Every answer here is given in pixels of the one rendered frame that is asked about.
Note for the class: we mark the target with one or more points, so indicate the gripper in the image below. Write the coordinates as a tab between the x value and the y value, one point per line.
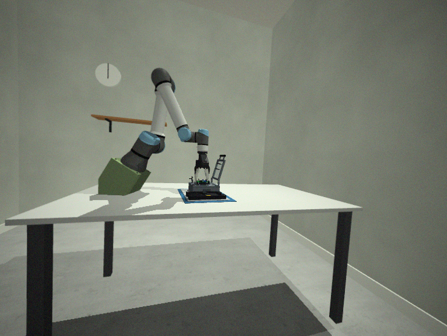
199	165

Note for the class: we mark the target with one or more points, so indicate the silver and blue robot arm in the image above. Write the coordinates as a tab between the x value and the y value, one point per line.
148	142

